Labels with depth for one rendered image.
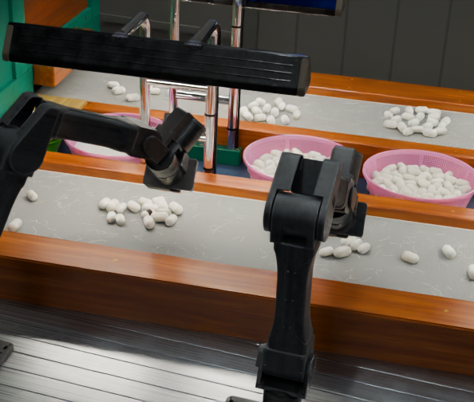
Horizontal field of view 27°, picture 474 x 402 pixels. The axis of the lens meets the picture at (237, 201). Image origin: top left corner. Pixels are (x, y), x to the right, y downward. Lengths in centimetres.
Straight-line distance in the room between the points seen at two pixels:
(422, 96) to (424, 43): 127
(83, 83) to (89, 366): 122
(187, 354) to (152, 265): 19
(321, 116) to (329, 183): 122
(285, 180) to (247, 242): 58
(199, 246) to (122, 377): 37
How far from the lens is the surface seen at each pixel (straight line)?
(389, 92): 280
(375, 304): 182
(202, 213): 213
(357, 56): 413
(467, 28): 403
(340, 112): 270
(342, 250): 198
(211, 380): 175
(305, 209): 143
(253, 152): 239
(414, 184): 234
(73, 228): 207
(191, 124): 189
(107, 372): 177
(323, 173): 146
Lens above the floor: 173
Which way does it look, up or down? 27 degrees down
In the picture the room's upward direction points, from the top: 3 degrees clockwise
